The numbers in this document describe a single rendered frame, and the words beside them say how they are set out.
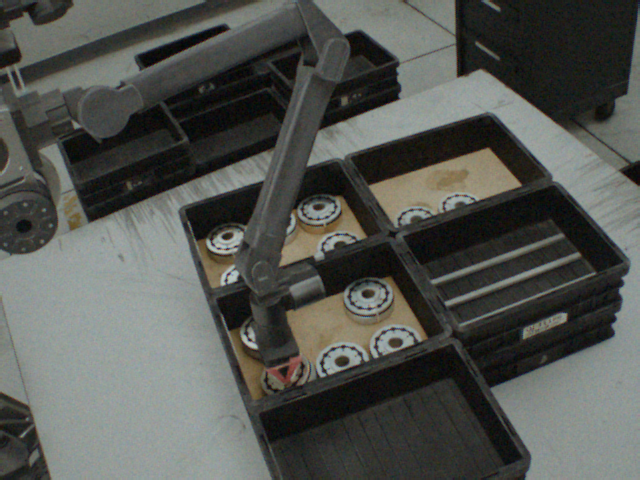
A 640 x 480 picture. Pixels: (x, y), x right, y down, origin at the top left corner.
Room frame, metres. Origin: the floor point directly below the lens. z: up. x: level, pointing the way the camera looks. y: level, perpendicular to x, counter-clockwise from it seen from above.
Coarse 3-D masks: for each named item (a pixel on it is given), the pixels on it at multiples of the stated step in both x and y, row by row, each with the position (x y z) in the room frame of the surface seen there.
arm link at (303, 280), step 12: (264, 264) 0.97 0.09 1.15; (300, 264) 1.02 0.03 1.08; (252, 276) 0.96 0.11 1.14; (264, 276) 0.96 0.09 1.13; (276, 276) 0.99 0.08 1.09; (288, 276) 0.98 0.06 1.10; (300, 276) 0.99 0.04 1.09; (312, 276) 0.99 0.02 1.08; (252, 288) 0.97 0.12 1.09; (264, 288) 0.95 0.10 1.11; (276, 288) 0.95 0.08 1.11; (300, 288) 0.97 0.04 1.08; (312, 288) 0.97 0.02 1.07; (300, 300) 0.96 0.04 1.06; (312, 300) 0.96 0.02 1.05
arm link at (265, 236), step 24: (336, 48) 1.15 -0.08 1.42; (312, 72) 1.14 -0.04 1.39; (336, 72) 1.13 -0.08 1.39; (312, 96) 1.13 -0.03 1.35; (288, 120) 1.12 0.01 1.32; (312, 120) 1.11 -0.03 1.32; (288, 144) 1.09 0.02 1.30; (312, 144) 1.09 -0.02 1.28; (288, 168) 1.07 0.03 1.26; (264, 192) 1.05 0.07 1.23; (288, 192) 1.05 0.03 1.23; (264, 216) 1.02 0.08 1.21; (288, 216) 1.03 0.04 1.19; (240, 240) 1.04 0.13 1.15; (264, 240) 0.99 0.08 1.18; (240, 264) 0.99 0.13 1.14
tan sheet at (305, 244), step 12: (348, 216) 1.42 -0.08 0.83; (300, 228) 1.40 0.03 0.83; (336, 228) 1.38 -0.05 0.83; (348, 228) 1.38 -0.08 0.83; (360, 228) 1.37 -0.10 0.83; (204, 240) 1.42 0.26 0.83; (300, 240) 1.36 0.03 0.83; (312, 240) 1.36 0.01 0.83; (204, 252) 1.37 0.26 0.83; (288, 252) 1.33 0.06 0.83; (300, 252) 1.32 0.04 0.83; (312, 252) 1.32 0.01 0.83; (204, 264) 1.33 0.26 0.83; (216, 264) 1.33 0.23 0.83; (228, 264) 1.32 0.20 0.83; (216, 276) 1.29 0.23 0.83
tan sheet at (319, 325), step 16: (320, 304) 1.16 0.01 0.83; (336, 304) 1.15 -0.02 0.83; (400, 304) 1.12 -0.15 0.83; (288, 320) 1.13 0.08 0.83; (304, 320) 1.12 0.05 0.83; (320, 320) 1.11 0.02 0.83; (336, 320) 1.11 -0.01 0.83; (352, 320) 1.10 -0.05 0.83; (384, 320) 1.08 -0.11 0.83; (400, 320) 1.08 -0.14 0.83; (416, 320) 1.07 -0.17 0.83; (304, 336) 1.08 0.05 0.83; (320, 336) 1.07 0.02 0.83; (336, 336) 1.06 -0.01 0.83; (352, 336) 1.06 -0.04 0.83; (368, 336) 1.05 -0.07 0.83; (240, 352) 1.06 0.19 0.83; (304, 352) 1.04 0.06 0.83; (320, 352) 1.03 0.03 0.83; (368, 352) 1.01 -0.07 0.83; (256, 368) 1.01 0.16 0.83; (256, 384) 0.97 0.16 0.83
